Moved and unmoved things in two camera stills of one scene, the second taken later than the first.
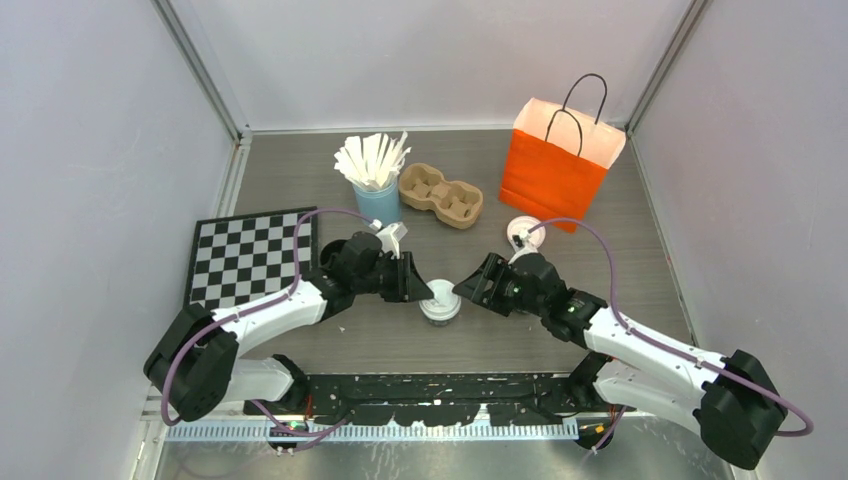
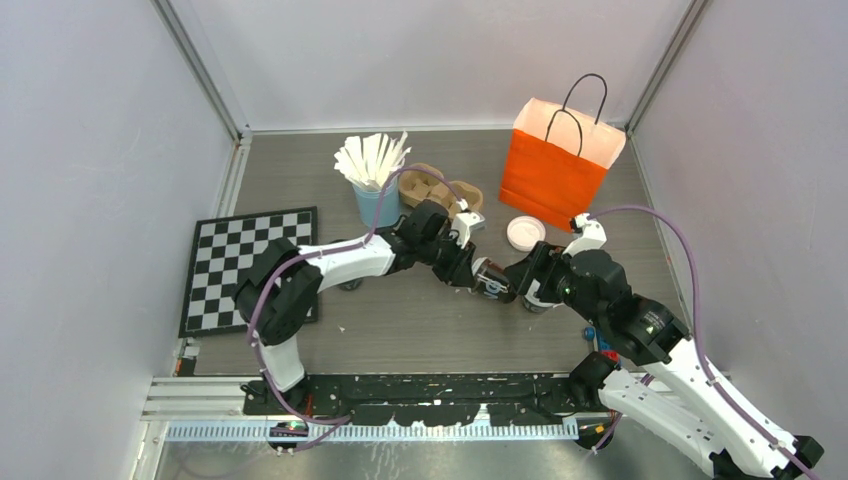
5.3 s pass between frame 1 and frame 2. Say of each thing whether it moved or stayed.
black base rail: stayed
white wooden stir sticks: stayed
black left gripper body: moved
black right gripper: moved
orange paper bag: stayed
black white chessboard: stayed
